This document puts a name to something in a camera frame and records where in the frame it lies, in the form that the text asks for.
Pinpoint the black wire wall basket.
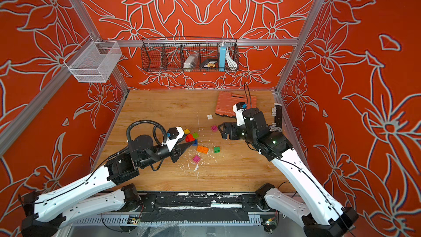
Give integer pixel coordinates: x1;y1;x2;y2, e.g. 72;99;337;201
140;37;240;72

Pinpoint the black handheld scraper tool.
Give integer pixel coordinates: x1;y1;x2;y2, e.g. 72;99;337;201
269;103;283;133

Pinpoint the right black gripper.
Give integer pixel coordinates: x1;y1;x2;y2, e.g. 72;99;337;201
217;121;259;145

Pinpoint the red lego brick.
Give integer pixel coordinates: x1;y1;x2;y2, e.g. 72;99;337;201
185;134;195;142

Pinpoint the white cable in basket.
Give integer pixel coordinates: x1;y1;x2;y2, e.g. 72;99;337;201
225;51;239;71

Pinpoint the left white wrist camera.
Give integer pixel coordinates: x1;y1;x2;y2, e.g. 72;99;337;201
164;127;185;152

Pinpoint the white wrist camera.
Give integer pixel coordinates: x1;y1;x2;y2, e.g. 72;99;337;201
232;102;247;126
164;127;185;152

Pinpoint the orange plastic tool case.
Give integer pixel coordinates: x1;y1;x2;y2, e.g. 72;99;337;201
215;92;257;118

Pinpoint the silver packet in basket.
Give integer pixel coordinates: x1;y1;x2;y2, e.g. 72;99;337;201
183;53;200;72

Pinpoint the light blue box in basket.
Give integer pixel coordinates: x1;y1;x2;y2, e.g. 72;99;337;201
219;44;227;72

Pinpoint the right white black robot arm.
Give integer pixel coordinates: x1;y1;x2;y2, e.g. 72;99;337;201
218;102;359;237

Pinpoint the orange long lego brick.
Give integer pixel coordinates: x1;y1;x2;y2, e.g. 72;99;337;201
196;145;209;154

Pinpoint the clear plastic wall bin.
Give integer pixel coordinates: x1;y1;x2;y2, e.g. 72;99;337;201
66;42;122;83

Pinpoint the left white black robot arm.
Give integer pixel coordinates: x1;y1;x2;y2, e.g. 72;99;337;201
20;120;193;237

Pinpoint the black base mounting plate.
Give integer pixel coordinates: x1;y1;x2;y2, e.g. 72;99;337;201
133;192;280;223

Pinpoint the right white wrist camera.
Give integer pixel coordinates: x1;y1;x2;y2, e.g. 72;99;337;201
232;102;247;126

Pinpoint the pink lego brick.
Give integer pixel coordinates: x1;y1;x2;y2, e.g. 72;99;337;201
193;155;201;163

